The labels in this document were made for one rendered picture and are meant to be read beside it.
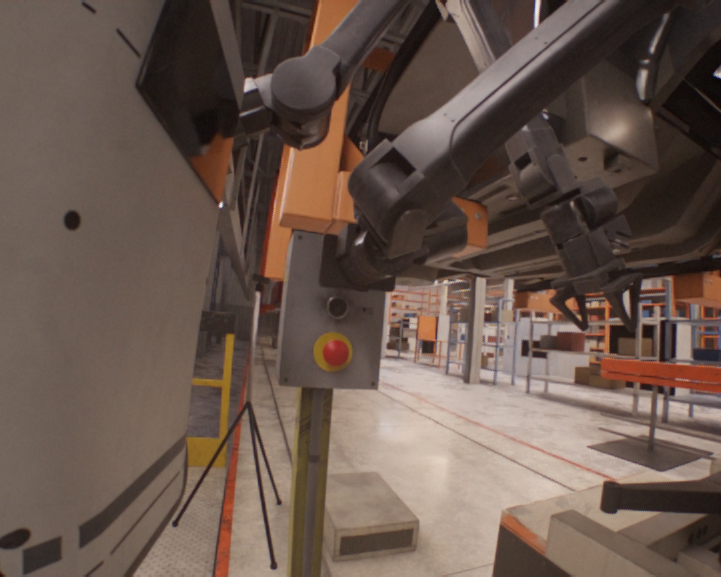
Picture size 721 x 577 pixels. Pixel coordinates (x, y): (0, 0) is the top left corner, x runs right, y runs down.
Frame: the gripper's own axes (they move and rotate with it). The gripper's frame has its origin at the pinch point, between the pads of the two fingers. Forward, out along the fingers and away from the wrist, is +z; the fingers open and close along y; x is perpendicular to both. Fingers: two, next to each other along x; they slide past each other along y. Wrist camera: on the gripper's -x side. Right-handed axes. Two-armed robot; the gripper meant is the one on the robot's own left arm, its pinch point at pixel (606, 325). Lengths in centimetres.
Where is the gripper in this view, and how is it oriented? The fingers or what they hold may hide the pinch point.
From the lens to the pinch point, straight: 60.0
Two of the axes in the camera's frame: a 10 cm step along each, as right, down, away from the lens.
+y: -2.0, 1.0, 9.7
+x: -8.9, 4.1, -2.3
